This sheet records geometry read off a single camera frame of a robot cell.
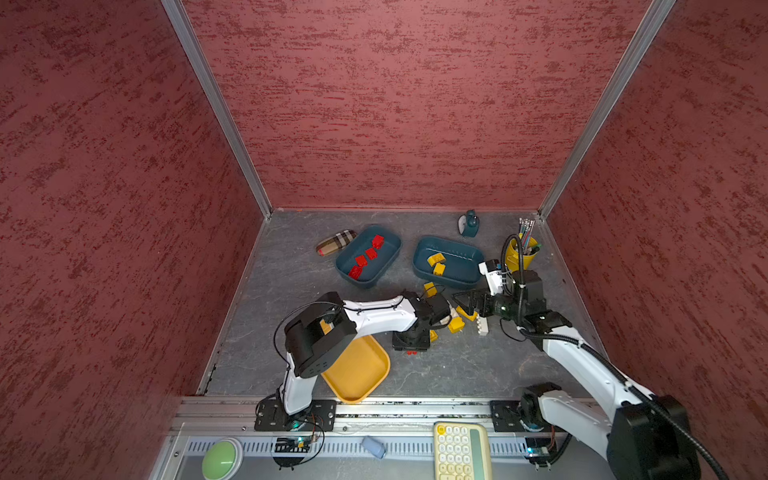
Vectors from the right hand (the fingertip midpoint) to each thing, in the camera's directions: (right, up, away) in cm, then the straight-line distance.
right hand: (460, 300), depth 82 cm
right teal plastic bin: (+1, +9, +23) cm, 25 cm away
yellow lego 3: (+5, -7, +8) cm, 12 cm away
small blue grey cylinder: (-24, -32, -13) cm, 42 cm away
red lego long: (-32, +6, +18) cm, 37 cm away
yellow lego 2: (-3, +7, +18) cm, 20 cm away
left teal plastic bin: (-26, +5, +17) cm, 32 cm away
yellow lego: (-3, +10, +22) cm, 25 cm away
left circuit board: (-44, -33, -11) cm, 56 cm away
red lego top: (-27, +12, +24) cm, 38 cm away
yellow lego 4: (0, -9, +6) cm, 11 cm away
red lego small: (-30, +9, +22) cm, 39 cm away
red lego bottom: (-25, +17, +27) cm, 40 cm away
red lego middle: (-14, -16, +3) cm, 21 cm away
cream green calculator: (-3, -32, -14) cm, 35 cm away
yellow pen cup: (+21, +12, +14) cm, 28 cm away
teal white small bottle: (+9, +23, +25) cm, 35 cm away
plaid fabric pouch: (-40, +16, +24) cm, 50 cm away
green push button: (-58, -33, -15) cm, 69 cm away
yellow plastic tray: (-28, -19, -2) cm, 34 cm away
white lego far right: (+8, -9, +7) cm, 14 cm away
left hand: (-13, -16, +3) cm, 21 cm away
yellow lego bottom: (-7, -12, +5) cm, 15 cm away
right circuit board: (+16, -34, -11) cm, 39 cm away
